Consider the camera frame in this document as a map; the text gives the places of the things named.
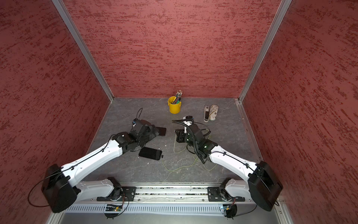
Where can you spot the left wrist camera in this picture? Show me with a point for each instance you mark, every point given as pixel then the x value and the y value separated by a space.
pixel 135 122

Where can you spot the beige black stapler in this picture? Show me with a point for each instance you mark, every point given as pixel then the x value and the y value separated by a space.
pixel 206 113

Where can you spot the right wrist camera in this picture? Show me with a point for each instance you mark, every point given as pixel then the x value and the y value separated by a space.
pixel 188 120

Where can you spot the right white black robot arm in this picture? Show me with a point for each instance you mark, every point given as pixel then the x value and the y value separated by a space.
pixel 262 184

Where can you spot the corner aluminium post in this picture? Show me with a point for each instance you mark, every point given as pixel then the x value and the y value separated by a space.
pixel 66 17
pixel 278 18

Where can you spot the right electronics board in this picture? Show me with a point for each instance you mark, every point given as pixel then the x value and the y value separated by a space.
pixel 229 211

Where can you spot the left corner aluminium post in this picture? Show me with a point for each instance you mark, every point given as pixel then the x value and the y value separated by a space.
pixel 66 17

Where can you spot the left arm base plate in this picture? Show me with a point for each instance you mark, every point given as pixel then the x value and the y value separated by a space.
pixel 130 193

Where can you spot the black smartphone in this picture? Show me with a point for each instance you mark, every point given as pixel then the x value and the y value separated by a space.
pixel 150 153
pixel 161 131

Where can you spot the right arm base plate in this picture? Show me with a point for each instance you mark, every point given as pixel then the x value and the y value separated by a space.
pixel 217 194

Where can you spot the left electronics board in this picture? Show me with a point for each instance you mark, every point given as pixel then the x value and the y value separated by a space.
pixel 113 208

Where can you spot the right corner aluminium post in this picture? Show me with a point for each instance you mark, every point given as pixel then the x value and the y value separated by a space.
pixel 278 18

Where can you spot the electronics board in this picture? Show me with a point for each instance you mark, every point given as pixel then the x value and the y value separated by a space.
pixel 229 211
pixel 113 208

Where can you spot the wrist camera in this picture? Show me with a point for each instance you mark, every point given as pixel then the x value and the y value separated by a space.
pixel 188 120
pixel 135 122

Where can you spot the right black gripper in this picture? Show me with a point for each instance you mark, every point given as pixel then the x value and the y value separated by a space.
pixel 180 135

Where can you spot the pens and pencils bunch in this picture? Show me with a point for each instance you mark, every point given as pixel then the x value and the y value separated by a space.
pixel 177 97

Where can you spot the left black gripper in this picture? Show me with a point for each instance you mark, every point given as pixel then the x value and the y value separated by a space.
pixel 152 135

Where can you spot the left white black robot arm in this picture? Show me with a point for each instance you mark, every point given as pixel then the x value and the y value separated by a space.
pixel 63 186

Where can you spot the aluminium mounting rail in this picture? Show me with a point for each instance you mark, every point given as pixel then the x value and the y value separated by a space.
pixel 163 192

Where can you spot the yellow bucket pen holder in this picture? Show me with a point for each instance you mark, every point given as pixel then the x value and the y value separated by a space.
pixel 174 108

